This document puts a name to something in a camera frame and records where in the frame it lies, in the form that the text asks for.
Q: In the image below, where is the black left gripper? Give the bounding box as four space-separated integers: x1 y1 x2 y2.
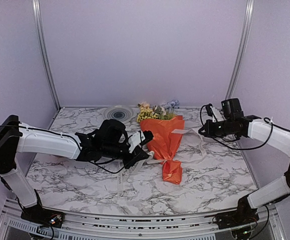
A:
102 137 149 170

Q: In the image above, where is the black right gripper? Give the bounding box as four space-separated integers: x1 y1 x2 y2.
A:
199 119 233 139

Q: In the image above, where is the blue fake flower stem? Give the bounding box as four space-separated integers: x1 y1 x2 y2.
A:
161 99 180 111

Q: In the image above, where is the brown orange wrapping paper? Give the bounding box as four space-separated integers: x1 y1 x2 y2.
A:
140 115 185 185

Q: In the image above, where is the yellow daisy fake bunch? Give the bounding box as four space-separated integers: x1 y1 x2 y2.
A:
137 108 159 123

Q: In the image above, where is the pink rose fake stem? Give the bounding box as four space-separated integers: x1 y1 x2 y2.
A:
138 101 150 109

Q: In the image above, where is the green leafy fake stem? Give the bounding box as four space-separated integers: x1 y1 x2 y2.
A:
152 105 176 120

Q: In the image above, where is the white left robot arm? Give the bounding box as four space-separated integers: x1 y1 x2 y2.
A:
0 115 153 223

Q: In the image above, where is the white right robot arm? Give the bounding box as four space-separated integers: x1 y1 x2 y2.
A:
198 98 290 224

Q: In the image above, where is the grey ringed plate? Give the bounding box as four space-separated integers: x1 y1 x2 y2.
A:
102 105 136 124

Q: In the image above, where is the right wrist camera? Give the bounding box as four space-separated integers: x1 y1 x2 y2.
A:
205 103 224 123

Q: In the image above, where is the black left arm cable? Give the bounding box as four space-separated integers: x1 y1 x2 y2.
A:
89 149 145 175

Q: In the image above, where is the aluminium frame post right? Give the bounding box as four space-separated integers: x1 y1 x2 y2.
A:
224 0 254 100

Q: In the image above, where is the aluminium frame post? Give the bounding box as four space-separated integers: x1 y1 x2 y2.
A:
224 0 254 100
32 0 61 111

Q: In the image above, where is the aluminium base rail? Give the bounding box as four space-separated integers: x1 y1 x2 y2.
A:
0 199 286 240

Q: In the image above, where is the aluminium frame post left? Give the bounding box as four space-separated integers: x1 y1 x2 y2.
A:
32 0 61 111

